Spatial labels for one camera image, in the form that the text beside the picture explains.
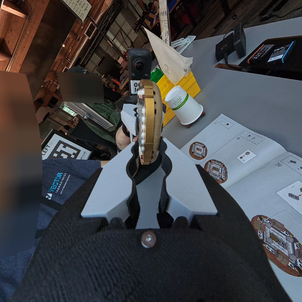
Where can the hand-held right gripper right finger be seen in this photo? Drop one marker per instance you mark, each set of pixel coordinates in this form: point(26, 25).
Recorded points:
point(191, 193)

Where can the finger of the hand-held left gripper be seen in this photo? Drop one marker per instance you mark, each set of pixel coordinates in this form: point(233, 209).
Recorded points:
point(129, 118)

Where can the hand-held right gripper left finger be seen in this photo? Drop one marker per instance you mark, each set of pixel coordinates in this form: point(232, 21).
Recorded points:
point(106, 193)

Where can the gold round lego base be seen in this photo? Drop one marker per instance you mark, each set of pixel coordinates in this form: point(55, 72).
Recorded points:
point(152, 122)

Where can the lego instruction booklet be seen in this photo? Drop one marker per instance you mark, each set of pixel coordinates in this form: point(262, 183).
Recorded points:
point(236, 146)

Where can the person's left hand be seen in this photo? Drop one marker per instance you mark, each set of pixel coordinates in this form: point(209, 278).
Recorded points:
point(121, 142)

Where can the green plastic bin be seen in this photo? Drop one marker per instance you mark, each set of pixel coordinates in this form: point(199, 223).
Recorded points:
point(157, 75)

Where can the white paper bag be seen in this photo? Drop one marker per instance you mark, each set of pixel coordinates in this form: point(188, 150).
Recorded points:
point(169, 56)

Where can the document stand white base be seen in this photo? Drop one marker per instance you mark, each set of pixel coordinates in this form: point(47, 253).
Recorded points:
point(184, 43)

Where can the printed instruction sheet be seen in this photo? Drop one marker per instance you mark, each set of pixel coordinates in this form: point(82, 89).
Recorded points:
point(164, 21)

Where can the yellow plastic bin stack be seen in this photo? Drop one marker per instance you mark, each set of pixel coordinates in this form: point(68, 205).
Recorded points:
point(191, 87)

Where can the white paper cup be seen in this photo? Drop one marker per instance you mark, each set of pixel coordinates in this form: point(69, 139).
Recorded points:
point(186, 106)

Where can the framed marker sign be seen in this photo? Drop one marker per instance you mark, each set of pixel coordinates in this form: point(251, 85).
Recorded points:
point(68, 148)

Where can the handwritten note board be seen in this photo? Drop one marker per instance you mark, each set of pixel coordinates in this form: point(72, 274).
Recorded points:
point(77, 9)

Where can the black power adapter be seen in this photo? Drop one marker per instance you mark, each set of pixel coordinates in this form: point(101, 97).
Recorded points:
point(224, 49)

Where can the black upright box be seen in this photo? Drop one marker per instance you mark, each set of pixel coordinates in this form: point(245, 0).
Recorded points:
point(240, 40)

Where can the black battery orange stripe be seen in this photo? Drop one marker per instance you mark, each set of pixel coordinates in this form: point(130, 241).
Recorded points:
point(259, 53)

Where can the black battery blue stripe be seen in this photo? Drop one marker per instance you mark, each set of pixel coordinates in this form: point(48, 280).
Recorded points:
point(283, 52)

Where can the black desk mat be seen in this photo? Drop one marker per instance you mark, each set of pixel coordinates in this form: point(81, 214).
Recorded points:
point(292, 66)

